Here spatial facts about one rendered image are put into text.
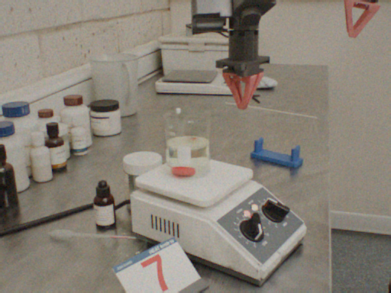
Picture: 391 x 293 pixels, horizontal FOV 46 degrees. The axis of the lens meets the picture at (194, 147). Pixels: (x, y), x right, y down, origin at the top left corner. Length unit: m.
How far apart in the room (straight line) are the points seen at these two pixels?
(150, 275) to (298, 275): 0.18
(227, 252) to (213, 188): 0.08
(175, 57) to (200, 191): 1.16
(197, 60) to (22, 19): 0.73
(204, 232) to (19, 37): 0.72
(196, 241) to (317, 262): 0.15
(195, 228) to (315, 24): 1.53
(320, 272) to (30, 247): 0.38
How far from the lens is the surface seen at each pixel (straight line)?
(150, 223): 0.61
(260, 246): 0.56
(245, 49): 0.88
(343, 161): 2.14
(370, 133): 2.10
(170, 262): 0.55
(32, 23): 1.17
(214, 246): 0.56
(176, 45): 1.69
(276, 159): 0.90
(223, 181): 0.60
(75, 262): 0.62
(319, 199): 0.77
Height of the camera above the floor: 1.08
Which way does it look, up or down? 20 degrees down
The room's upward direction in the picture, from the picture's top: 1 degrees counter-clockwise
